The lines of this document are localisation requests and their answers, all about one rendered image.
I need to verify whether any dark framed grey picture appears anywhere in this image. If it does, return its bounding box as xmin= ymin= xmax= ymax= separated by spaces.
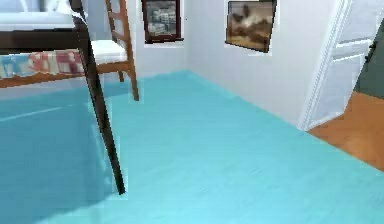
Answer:
xmin=141 ymin=0 xmax=185 ymax=45

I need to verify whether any dark brown wooden table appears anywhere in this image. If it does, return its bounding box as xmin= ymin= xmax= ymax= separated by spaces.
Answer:
xmin=0 ymin=0 xmax=127 ymax=196

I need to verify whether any brown wooden chair white seat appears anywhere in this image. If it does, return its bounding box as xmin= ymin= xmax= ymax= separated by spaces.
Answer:
xmin=0 ymin=0 xmax=140 ymax=102

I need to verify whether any brown landscape framed picture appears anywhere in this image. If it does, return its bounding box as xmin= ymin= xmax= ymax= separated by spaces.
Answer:
xmin=225 ymin=0 xmax=278 ymax=54

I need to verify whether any red blue checked cloth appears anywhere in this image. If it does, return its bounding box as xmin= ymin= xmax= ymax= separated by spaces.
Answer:
xmin=0 ymin=49 xmax=86 ymax=80

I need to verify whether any white panelled room door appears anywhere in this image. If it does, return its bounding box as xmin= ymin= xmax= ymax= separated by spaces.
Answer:
xmin=297 ymin=0 xmax=384 ymax=132

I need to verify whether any black door handle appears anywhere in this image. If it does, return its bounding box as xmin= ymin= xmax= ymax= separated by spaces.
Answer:
xmin=365 ymin=43 xmax=375 ymax=64

